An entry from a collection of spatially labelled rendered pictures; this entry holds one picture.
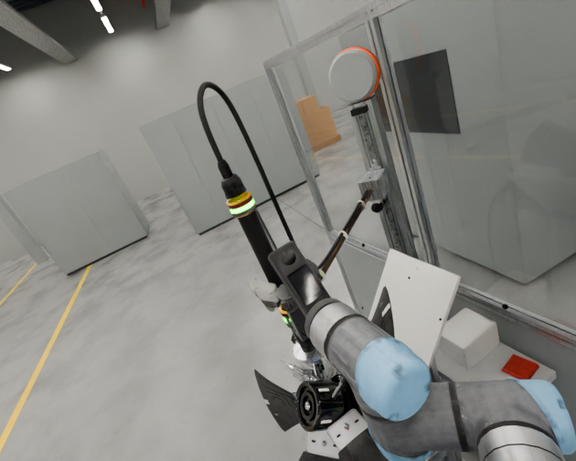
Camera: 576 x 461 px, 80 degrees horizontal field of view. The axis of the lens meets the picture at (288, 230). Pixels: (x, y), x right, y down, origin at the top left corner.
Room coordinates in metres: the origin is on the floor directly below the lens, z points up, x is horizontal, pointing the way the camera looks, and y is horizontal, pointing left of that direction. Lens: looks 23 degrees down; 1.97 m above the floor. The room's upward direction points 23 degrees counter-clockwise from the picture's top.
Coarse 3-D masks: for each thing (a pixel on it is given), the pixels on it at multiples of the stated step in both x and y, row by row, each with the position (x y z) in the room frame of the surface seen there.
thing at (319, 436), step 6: (318, 432) 0.63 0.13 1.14; (324, 432) 0.63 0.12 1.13; (312, 438) 0.63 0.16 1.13; (318, 438) 0.62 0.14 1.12; (324, 438) 0.62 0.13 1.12; (330, 438) 0.61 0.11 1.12; (312, 444) 0.62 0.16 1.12; (318, 444) 0.62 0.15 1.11; (330, 444) 0.61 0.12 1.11; (312, 450) 0.61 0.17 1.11; (318, 450) 0.61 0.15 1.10; (324, 450) 0.60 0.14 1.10; (330, 450) 0.60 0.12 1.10; (336, 450) 0.60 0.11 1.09; (330, 456) 0.59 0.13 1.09; (336, 456) 0.59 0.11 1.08
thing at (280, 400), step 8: (256, 376) 0.92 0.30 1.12; (264, 384) 0.87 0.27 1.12; (272, 384) 0.83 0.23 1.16; (264, 392) 0.88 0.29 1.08; (272, 392) 0.84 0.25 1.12; (280, 392) 0.80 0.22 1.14; (288, 392) 0.76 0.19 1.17; (272, 400) 0.84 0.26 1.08; (280, 400) 0.81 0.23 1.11; (288, 400) 0.77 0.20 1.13; (272, 408) 0.86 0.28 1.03; (280, 408) 0.82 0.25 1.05; (288, 408) 0.79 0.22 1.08; (280, 416) 0.83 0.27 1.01; (288, 416) 0.80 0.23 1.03; (296, 416) 0.78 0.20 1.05; (280, 424) 0.84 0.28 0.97; (288, 424) 0.81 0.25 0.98
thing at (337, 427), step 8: (344, 416) 0.60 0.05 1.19; (352, 416) 0.59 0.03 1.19; (360, 416) 0.59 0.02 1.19; (336, 424) 0.59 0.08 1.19; (352, 424) 0.58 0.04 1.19; (360, 424) 0.57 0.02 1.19; (328, 432) 0.58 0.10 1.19; (336, 432) 0.57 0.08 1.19; (344, 432) 0.57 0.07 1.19; (352, 432) 0.56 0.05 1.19; (360, 432) 0.55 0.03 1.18; (336, 440) 0.55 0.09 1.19; (344, 440) 0.55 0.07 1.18
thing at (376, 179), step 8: (368, 168) 1.11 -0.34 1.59; (376, 168) 1.10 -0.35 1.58; (384, 168) 1.07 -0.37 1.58; (368, 176) 1.07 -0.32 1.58; (376, 176) 1.04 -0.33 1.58; (384, 176) 1.05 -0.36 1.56; (360, 184) 1.04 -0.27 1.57; (368, 184) 1.03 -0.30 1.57; (376, 184) 1.01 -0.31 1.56; (384, 184) 1.04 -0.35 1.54; (376, 192) 1.02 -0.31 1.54; (384, 192) 1.02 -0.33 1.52; (368, 200) 1.04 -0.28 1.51
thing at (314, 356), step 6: (294, 348) 0.58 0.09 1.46; (300, 348) 0.57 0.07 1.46; (294, 354) 0.57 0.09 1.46; (300, 354) 0.56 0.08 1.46; (306, 354) 0.55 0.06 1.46; (312, 354) 0.55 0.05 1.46; (318, 354) 0.54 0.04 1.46; (300, 360) 0.55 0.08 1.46; (306, 360) 0.54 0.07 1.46; (312, 360) 0.54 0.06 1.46
